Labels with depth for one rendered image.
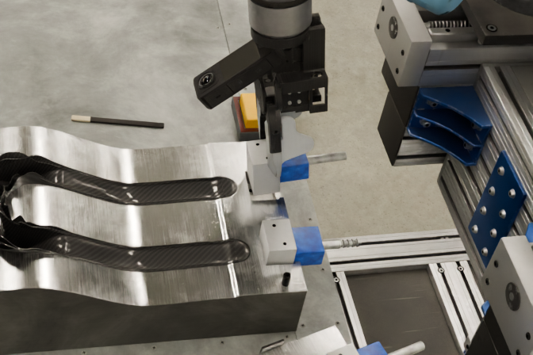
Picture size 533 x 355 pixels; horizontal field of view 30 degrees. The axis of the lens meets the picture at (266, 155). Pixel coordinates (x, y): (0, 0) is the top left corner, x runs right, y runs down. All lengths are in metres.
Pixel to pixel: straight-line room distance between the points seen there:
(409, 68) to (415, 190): 1.17
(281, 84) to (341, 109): 1.61
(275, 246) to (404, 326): 0.89
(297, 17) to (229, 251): 0.32
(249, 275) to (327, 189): 1.35
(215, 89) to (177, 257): 0.22
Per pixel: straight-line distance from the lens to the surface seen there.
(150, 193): 1.33
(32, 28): 1.69
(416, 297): 2.15
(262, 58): 1.19
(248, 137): 1.52
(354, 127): 2.76
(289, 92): 1.21
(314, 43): 1.20
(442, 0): 1.12
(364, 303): 2.11
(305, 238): 1.27
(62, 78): 1.60
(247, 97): 1.54
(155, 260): 1.26
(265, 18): 1.15
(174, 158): 1.37
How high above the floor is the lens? 1.88
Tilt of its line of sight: 46 degrees down
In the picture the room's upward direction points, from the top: 11 degrees clockwise
